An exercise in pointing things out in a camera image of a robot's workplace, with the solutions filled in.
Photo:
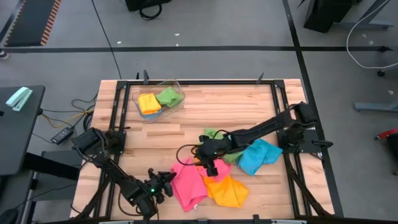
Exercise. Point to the red object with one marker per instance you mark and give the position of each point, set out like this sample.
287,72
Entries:
388,133

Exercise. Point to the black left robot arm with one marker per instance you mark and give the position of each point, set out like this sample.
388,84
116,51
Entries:
109,168

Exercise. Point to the black mat with orange edge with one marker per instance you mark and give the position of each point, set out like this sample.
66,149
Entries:
31,21

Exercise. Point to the mint green stapler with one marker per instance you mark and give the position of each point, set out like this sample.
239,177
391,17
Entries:
18,99

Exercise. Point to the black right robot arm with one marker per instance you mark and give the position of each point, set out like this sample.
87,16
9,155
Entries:
264,127

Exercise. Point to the black caster wheel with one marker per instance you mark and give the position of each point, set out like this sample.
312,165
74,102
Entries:
381,74

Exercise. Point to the black computer case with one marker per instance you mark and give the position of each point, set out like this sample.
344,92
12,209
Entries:
326,12

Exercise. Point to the grey desk foot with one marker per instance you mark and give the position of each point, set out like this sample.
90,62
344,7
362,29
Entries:
376,107

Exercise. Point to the orange microfiber towel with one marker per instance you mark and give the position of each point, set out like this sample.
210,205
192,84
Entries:
230,193

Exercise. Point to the black box on floor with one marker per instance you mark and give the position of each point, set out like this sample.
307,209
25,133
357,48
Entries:
146,3

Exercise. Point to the black side table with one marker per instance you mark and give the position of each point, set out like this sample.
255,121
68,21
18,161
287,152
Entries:
18,140

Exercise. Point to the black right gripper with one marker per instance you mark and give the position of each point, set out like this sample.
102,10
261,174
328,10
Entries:
213,151

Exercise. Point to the person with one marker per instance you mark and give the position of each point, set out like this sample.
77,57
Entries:
3,55

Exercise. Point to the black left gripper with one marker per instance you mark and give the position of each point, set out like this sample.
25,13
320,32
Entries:
155,189

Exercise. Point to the grey desk frame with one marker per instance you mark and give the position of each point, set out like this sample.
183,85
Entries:
367,23

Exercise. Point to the orange towel with white label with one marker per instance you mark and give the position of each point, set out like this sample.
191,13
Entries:
149,103

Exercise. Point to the pink microfiber towel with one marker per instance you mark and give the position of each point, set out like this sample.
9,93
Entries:
188,186
224,169

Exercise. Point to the green microfiber towel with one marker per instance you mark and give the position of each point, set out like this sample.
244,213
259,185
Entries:
231,158
169,97

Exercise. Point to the silver aluminium rail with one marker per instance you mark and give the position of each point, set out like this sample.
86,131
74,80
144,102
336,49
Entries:
289,222
115,222

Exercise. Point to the clear plastic bin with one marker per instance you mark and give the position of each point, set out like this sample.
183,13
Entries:
178,105

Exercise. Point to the black power adapter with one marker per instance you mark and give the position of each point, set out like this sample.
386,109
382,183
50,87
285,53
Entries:
62,135

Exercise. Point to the blue microfiber towel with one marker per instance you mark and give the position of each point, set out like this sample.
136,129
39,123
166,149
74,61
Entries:
154,113
258,154

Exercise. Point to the dark grey round object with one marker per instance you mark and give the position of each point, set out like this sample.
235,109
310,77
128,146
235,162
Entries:
7,216

